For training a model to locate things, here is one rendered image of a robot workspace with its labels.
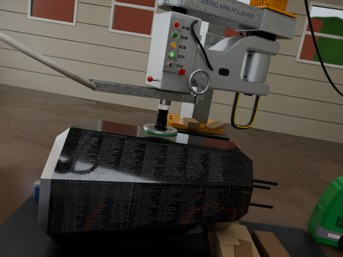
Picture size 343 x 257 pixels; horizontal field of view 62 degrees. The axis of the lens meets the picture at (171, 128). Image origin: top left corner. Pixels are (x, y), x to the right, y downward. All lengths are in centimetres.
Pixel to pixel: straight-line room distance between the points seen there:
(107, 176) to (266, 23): 134
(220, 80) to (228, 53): 17
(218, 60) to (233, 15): 27
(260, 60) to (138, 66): 607
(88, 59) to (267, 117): 509
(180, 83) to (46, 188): 93
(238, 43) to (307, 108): 651
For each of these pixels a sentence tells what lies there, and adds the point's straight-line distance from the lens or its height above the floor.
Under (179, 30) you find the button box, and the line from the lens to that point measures 160.
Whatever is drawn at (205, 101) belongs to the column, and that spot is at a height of 99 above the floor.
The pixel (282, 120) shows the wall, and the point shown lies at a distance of 814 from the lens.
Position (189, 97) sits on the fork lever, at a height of 107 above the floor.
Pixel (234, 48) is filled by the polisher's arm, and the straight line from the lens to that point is 186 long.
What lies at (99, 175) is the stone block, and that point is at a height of 61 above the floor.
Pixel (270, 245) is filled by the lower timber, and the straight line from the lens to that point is 233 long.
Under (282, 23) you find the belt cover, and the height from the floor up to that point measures 163.
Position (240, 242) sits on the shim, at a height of 24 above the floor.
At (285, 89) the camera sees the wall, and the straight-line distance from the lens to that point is 805.
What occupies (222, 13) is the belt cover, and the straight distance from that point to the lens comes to 179.
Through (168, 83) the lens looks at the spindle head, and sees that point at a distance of 161.
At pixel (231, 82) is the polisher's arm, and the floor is 120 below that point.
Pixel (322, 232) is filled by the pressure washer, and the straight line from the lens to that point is 279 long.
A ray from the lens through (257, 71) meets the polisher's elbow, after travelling 203.
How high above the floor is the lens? 124
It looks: 12 degrees down
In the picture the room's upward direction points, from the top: 9 degrees clockwise
